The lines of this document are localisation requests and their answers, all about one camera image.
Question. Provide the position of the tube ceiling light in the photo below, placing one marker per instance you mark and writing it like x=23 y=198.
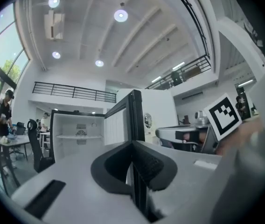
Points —
x=178 y=65
x=156 y=79
x=245 y=83

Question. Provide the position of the black mesh office chair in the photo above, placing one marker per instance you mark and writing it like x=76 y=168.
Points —
x=35 y=146

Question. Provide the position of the round ceiling light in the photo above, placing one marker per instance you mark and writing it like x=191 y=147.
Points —
x=53 y=1
x=56 y=54
x=120 y=15
x=99 y=63

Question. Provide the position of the large glass window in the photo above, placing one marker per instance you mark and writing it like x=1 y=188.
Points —
x=4 y=45

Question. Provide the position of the round mirror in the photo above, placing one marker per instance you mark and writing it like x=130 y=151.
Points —
x=148 y=120

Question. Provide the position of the person's black printed shirt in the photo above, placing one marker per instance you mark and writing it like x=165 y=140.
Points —
x=253 y=24

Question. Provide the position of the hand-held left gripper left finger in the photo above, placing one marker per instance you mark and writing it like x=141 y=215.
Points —
x=104 y=171

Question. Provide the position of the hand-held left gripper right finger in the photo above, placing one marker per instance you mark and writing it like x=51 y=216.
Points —
x=155 y=169

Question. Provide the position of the black balcony railing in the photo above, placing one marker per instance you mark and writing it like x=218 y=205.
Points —
x=188 y=71
x=74 y=92

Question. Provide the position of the white ceiling air conditioner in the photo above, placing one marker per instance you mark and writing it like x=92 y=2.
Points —
x=54 y=24

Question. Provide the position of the white partition box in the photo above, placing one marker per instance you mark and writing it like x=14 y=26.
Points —
x=160 y=108

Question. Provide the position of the black fridge cabinet white interior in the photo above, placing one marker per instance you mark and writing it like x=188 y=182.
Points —
x=76 y=125

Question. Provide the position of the grey table black legs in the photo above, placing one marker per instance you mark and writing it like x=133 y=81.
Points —
x=13 y=142

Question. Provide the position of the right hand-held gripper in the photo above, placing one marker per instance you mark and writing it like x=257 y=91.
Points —
x=223 y=115

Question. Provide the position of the person's right forearm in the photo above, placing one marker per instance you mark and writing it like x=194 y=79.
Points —
x=239 y=134

